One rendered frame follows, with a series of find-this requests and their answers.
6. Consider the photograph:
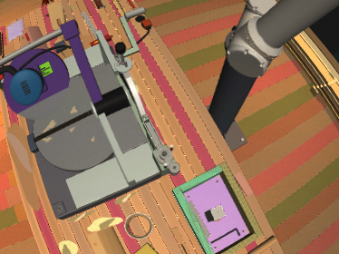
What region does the pale green clamp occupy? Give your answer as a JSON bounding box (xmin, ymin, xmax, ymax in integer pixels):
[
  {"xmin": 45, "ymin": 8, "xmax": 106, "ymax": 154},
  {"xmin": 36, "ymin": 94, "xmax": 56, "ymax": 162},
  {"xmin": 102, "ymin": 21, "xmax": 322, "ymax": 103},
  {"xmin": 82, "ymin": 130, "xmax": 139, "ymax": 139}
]
[{"xmin": 151, "ymin": 143, "xmax": 181, "ymax": 177}]

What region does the green tray with pink mat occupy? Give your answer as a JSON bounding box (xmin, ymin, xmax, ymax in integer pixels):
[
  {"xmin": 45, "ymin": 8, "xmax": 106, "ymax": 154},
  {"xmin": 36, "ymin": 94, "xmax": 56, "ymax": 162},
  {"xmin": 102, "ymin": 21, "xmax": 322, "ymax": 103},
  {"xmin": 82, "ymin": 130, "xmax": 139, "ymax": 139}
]
[{"xmin": 172, "ymin": 162, "xmax": 265, "ymax": 254}]

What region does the grey mitre saw body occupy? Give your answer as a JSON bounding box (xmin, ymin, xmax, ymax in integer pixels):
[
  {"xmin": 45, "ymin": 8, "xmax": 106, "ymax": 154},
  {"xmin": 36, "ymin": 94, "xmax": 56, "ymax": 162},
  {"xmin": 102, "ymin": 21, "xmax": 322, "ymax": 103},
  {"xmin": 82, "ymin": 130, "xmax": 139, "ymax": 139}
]
[{"xmin": 18, "ymin": 44, "xmax": 170, "ymax": 220}]

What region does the black knob pin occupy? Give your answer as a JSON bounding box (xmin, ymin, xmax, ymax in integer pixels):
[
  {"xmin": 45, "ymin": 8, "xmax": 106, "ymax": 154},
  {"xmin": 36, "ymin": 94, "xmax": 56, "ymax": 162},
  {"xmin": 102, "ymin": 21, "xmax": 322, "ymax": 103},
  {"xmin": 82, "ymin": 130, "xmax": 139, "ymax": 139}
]
[{"xmin": 114, "ymin": 42, "xmax": 128, "ymax": 67}]

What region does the steel block square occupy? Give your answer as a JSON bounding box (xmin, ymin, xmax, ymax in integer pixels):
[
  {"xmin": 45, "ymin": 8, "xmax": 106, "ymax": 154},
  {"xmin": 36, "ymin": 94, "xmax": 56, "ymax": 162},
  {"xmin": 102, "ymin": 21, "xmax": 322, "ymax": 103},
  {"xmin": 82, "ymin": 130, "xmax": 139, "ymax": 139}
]
[{"xmin": 204, "ymin": 205, "xmax": 227, "ymax": 223}]

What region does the black try square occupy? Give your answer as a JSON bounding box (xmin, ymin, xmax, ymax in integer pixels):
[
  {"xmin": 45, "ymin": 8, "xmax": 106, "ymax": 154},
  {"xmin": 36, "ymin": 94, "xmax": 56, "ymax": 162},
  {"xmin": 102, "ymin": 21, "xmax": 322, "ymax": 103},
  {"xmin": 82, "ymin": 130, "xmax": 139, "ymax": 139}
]
[{"xmin": 209, "ymin": 228, "xmax": 243, "ymax": 245}]

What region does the purple saw head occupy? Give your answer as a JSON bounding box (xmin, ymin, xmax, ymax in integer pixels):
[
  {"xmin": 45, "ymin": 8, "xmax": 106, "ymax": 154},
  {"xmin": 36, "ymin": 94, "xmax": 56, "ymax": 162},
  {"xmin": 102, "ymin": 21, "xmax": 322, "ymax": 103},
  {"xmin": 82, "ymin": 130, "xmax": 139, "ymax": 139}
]
[{"xmin": 2, "ymin": 20, "xmax": 104, "ymax": 114}]

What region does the light wooden block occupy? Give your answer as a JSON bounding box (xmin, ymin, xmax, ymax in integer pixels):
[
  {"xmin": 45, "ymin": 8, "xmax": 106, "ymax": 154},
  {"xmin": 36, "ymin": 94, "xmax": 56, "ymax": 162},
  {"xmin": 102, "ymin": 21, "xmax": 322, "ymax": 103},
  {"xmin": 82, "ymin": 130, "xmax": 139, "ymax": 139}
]
[{"xmin": 87, "ymin": 226, "xmax": 129, "ymax": 254}]

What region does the black pivot cylinder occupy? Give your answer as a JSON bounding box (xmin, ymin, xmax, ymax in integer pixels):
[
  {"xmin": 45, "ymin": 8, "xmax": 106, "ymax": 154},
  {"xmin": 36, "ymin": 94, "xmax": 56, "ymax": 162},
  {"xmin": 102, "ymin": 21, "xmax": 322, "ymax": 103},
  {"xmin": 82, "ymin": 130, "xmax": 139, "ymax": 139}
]
[{"xmin": 93, "ymin": 87, "xmax": 132, "ymax": 116}]

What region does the tan wood offcut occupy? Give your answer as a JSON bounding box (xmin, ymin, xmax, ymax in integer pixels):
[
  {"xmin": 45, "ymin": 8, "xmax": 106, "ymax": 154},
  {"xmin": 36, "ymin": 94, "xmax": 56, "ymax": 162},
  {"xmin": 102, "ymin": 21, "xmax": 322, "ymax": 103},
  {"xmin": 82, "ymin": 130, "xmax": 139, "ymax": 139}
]
[
  {"xmin": 66, "ymin": 210, "xmax": 97, "ymax": 224},
  {"xmin": 113, "ymin": 191, "xmax": 138, "ymax": 206}
]

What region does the pale green lever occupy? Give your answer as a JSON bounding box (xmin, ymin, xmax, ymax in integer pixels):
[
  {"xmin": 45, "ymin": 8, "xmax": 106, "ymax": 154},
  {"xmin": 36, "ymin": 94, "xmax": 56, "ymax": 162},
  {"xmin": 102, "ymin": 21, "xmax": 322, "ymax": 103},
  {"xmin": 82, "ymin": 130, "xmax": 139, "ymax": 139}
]
[{"xmin": 119, "ymin": 7, "xmax": 147, "ymax": 59}]

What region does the red flat tool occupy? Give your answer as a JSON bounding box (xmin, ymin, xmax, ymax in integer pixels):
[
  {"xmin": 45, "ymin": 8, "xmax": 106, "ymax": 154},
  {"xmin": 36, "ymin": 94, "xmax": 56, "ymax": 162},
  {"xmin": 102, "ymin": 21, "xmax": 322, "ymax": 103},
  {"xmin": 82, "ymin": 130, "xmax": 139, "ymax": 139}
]
[{"xmin": 90, "ymin": 33, "xmax": 113, "ymax": 47}]

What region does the yellow sawdust pile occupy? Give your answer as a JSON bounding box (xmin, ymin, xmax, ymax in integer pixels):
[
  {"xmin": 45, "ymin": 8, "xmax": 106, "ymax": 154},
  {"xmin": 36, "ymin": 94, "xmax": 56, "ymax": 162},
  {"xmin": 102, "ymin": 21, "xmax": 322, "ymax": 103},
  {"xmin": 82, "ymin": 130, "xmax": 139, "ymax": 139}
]
[
  {"xmin": 87, "ymin": 216, "xmax": 124, "ymax": 233},
  {"xmin": 58, "ymin": 239, "xmax": 80, "ymax": 254}
]

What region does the yellow box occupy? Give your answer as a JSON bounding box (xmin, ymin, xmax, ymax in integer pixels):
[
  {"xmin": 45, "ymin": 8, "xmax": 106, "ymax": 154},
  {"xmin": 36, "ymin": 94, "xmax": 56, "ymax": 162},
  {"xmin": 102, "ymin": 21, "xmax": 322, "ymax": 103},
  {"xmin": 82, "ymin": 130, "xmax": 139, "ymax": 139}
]
[{"xmin": 132, "ymin": 242, "xmax": 160, "ymax": 254}]

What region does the long steel ruler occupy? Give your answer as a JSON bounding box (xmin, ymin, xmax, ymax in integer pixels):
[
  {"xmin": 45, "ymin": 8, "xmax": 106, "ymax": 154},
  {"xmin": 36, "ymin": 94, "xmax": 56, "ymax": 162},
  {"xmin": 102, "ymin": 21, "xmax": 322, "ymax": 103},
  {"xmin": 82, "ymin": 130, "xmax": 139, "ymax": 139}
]
[{"xmin": 81, "ymin": 11, "xmax": 102, "ymax": 41}]

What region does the yellow wooden cabinet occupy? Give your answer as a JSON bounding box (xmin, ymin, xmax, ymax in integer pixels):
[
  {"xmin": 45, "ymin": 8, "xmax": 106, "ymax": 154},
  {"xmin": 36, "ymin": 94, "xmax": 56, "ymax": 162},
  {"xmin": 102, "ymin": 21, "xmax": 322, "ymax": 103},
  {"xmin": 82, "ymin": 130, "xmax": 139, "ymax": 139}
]
[{"xmin": 285, "ymin": 26, "xmax": 339, "ymax": 117}]

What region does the tan wooden board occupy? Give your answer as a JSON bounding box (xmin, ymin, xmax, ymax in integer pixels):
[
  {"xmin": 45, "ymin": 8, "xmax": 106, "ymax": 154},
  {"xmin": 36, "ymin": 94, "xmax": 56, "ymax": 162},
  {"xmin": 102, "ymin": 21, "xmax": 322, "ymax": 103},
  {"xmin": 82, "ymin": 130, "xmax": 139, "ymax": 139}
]
[{"xmin": 46, "ymin": 1, "xmax": 66, "ymax": 30}]

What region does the pink brown box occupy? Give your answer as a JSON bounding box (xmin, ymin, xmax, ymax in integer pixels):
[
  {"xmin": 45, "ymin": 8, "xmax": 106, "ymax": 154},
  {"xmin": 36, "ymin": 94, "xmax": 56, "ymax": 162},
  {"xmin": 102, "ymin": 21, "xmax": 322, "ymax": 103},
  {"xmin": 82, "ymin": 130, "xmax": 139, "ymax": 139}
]
[{"xmin": 22, "ymin": 25, "xmax": 48, "ymax": 50}]

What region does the lilac paper sheet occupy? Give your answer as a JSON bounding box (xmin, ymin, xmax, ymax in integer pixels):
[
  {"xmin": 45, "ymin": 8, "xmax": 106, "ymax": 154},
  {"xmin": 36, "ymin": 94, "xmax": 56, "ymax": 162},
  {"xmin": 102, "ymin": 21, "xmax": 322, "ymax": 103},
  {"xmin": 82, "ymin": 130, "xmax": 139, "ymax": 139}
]
[{"xmin": 5, "ymin": 18, "xmax": 25, "ymax": 43}]

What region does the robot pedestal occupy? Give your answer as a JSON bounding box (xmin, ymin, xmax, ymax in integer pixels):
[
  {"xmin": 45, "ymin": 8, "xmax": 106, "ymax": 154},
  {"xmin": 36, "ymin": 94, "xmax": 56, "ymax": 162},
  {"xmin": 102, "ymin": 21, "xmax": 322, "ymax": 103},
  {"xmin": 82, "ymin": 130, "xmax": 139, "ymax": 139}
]
[{"xmin": 208, "ymin": 55, "xmax": 261, "ymax": 152}]

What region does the grey metal ring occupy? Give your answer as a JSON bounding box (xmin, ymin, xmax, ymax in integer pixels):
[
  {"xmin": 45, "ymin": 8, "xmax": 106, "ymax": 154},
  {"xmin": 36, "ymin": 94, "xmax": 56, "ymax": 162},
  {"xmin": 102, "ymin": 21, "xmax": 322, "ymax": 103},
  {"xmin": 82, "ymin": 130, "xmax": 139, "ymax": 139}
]
[{"xmin": 123, "ymin": 212, "xmax": 154, "ymax": 240}]

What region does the dark blue table handle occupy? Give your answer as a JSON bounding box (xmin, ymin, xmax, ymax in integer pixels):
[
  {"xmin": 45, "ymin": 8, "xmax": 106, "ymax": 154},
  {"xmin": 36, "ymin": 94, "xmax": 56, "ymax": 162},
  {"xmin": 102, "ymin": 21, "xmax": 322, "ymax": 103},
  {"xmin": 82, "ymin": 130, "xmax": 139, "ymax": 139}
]
[{"xmin": 26, "ymin": 132, "xmax": 40, "ymax": 154}]

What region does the wooden handle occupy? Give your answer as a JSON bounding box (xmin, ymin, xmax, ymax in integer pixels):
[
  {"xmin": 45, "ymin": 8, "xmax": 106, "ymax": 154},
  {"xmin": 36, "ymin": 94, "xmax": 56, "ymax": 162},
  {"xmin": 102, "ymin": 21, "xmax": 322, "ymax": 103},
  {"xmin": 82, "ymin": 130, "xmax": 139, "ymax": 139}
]
[{"xmin": 249, "ymin": 235, "xmax": 278, "ymax": 254}]

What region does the grey bar handle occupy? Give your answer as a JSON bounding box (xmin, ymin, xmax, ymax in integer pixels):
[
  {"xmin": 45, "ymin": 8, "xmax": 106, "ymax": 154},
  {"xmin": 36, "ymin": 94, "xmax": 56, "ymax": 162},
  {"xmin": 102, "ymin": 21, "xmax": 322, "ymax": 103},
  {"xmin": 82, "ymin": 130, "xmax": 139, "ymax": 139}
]
[{"xmin": 0, "ymin": 28, "xmax": 66, "ymax": 67}]

